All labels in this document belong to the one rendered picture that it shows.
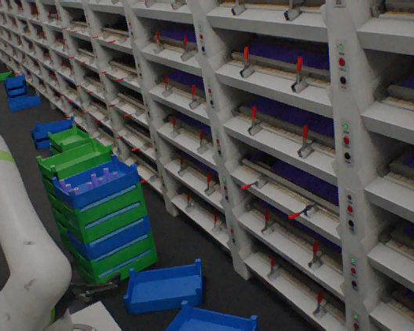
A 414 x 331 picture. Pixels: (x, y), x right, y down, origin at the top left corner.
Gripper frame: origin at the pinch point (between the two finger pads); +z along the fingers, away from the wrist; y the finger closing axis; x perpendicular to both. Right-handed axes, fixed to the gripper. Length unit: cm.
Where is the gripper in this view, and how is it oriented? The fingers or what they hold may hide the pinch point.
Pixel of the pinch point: (93, 272)
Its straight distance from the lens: 142.6
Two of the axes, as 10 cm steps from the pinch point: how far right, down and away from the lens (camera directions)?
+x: -1.6, 9.8, 1.3
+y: -9.5, -1.9, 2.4
